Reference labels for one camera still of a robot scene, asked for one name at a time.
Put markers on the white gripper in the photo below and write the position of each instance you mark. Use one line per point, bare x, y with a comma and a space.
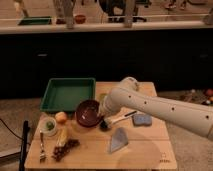
105, 109

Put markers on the dark brown bowl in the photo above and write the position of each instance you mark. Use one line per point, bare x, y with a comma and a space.
87, 107

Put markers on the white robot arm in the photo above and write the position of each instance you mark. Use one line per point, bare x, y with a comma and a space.
193, 117

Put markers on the green plastic tray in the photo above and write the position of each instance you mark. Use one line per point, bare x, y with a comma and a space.
64, 94

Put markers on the background green tray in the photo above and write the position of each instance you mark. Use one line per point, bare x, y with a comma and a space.
43, 20

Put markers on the green cup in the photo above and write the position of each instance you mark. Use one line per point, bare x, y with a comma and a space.
102, 96

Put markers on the black white dish brush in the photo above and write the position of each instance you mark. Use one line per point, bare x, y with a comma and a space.
107, 122

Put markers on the blue sponge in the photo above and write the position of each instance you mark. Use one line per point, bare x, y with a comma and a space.
142, 120

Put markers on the blue grey cloth wedge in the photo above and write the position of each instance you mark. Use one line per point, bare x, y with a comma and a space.
118, 140

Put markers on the orange fruit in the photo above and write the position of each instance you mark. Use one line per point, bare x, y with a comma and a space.
61, 117

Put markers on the yellow banana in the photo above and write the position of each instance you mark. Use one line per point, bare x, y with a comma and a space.
62, 139

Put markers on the purple grapes bunch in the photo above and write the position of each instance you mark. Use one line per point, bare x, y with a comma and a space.
60, 152

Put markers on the background orange bowl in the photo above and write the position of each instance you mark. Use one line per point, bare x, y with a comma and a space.
80, 19

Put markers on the metal fork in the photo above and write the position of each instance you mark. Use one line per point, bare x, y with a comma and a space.
42, 151

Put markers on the black stand pole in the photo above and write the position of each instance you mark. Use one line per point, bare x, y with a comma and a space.
24, 142

